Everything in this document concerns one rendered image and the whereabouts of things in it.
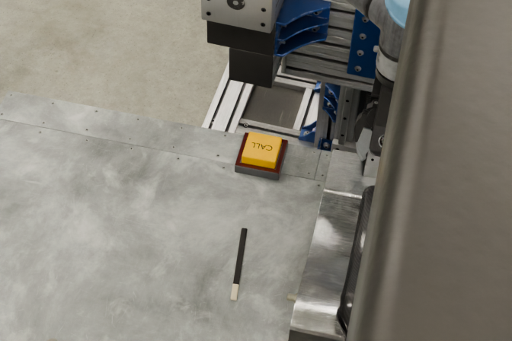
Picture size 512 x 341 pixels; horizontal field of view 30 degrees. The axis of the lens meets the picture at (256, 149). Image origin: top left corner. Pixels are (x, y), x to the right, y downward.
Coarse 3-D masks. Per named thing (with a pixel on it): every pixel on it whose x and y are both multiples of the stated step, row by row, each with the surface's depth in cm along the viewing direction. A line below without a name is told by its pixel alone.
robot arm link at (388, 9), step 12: (372, 0) 136; (384, 0) 134; (396, 0) 131; (408, 0) 130; (372, 12) 136; (384, 12) 134; (396, 12) 132; (384, 24) 135; (396, 24) 133; (384, 36) 136; (396, 36) 134; (384, 48) 138; (396, 48) 136; (396, 60) 138
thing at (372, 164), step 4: (368, 152) 157; (368, 156) 156; (372, 156) 156; (376, 156) 156; (368, 160) 156; (372, 160) 156; (376, 160) 156; (368, 164) 155; (372, 164) 155; (376, 164) 155; (364, 168) 156; (368, 168) 156; (372, 168) 155; (376, 168) 155; (364, 172) 157; (368, 172) 156; (372, 172) 156; (376, 172) 156; (368, 176) 157; (372, 176) 157
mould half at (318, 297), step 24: (336, 168) 158; (360, 168) 158; (336, 192) 155; (360, 192) 155; (336, 216) 152; (312, 240) 149; (336, 240) 150; (312, 264) 145; (336, 264) 146; (312, 288) 138; (336, 288) 139; (312, 312) 135; (336, 312) 135; (312, 336) 134; (336, 336) 133
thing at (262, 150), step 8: (248, 136) 169; (256, 136) 169; (264, 136) 169; (272, 136) 169; (248, 144) 168; (256, 144) 168; (264, 144) 168; (272, 144) 168; (280, 144) 169; (248, 152) 167; (256, 152) 167; (264, 152) 167; (272, 152) 167; (248, 160) 167; (256, 160) 166; (264, 160) 166; (272, 160) 166
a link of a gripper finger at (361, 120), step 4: (364, 112) 150; (368, 112) 149; (360, 116) 150; (364, 116) 149; (356, 120) 152; (360, 120) 150; (364, 120) 150; (356, 124) 151; (360, 124) 151; (364, 124) 151; (356, 128) 152; (360, 128) 152; (368, 128) 151; (356, 132) 153; (360, 132) 152; (356, 136) 153; (356, 140) 154
